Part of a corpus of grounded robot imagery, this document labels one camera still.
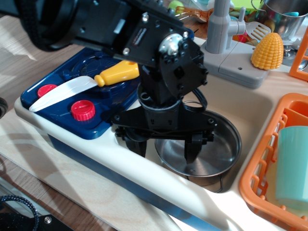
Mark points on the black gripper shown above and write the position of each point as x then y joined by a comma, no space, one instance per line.
177,122

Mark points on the steel pan with wire handles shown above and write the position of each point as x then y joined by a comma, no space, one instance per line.
214,160

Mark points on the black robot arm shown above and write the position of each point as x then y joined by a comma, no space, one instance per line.
143,31

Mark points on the cream toy sink unit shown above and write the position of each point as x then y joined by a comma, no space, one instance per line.
249,110

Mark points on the red stove knob front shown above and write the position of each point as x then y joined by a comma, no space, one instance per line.
83,110

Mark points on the red stove knob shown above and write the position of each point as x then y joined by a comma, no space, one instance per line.
45,89
83,110

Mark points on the red stove knob rear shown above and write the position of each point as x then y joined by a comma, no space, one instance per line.
45,89

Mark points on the orange dish rack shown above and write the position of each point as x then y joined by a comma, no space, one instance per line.
257,184

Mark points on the grey toy faucet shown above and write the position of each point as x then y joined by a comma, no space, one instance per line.
225,57

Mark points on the teal plastic cup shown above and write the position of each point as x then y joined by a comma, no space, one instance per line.
292,167

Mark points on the yellow toy corn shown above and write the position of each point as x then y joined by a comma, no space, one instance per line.
268,53

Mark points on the light plywood board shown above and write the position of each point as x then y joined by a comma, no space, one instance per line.
79,197

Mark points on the green toy fruit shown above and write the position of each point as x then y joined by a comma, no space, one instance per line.
174,4

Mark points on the white toy spatula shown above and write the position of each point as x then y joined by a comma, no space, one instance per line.
255,32

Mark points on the orange plastic stand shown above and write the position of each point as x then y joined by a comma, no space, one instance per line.
301,56

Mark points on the large steel pot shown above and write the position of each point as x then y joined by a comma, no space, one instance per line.
283,17

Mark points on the toy knife yellow handle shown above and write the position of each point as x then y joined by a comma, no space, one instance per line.
122,71

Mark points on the black metal bracket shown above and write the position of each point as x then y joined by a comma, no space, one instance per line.
51,223

